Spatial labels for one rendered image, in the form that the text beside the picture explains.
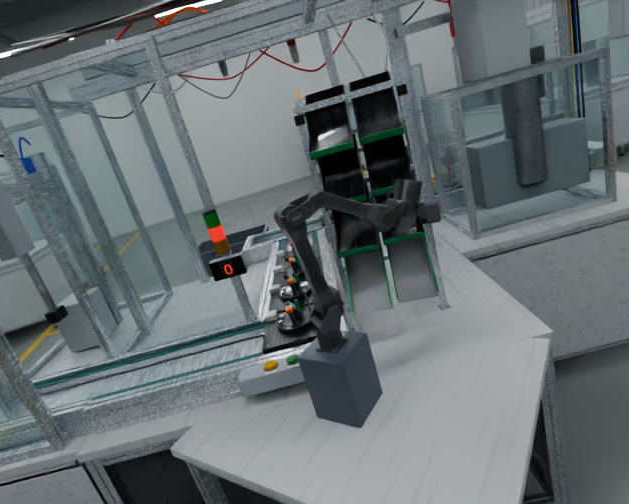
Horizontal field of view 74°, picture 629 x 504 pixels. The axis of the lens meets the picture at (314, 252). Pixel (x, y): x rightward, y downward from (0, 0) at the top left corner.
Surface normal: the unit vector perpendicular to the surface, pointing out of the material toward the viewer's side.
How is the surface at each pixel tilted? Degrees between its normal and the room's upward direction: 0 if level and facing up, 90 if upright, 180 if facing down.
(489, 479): 0
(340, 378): 90
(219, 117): 90
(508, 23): 90
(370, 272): 45
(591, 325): 90
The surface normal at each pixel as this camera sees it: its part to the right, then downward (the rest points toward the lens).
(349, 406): -0.53, 0.41
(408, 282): -0.29, -0.40
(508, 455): -0.27, -0.91
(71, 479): 0.04, 0.31
